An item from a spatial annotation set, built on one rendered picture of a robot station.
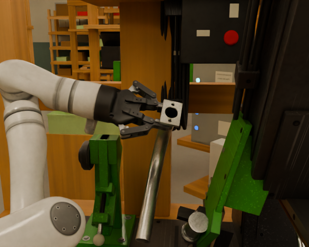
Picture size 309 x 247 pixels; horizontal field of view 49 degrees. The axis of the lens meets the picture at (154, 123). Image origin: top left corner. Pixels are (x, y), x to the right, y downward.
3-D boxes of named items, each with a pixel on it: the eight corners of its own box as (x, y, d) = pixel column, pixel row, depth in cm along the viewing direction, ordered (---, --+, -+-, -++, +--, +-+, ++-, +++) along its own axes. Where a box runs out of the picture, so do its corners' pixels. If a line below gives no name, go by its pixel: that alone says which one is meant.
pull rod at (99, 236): (103, 248, 79) (102, 226, 78) (91, 248, 79) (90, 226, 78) (108, 235, 84) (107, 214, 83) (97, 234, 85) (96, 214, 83)
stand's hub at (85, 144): (88, 175, 83) (87, 145, 81) (76, 174, 83) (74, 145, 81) (96, 163, 90) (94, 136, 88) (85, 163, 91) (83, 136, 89)
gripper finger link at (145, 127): (118, 135, 68) (145, 127, 70) (121, 143, 67) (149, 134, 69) (119, 129, 66) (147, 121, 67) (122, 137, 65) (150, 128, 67)
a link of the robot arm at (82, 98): (104, 102, 78) (77, 96, 78) (103, 73, 68) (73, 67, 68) (93, 136, 74) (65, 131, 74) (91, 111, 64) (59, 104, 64)
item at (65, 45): (148, 86, 1002) (148, 7, 947) (51, 84, 1041) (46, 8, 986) (151, 83, 1054) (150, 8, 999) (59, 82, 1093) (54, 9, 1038)
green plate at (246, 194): (252, 243, 61) (294, 136, 55) (207, 230, 61) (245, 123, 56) (241, 211, 72) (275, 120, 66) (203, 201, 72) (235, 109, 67)
